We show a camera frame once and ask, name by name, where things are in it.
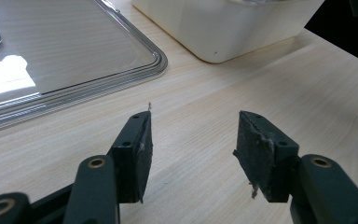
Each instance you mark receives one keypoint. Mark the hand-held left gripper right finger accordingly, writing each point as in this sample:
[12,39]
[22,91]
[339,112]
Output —
[265,161]

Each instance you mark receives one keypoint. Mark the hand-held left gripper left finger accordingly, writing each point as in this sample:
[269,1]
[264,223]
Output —
[130,165]

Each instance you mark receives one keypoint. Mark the cream plastic bin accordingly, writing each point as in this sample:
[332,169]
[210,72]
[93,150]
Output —
[230,28]

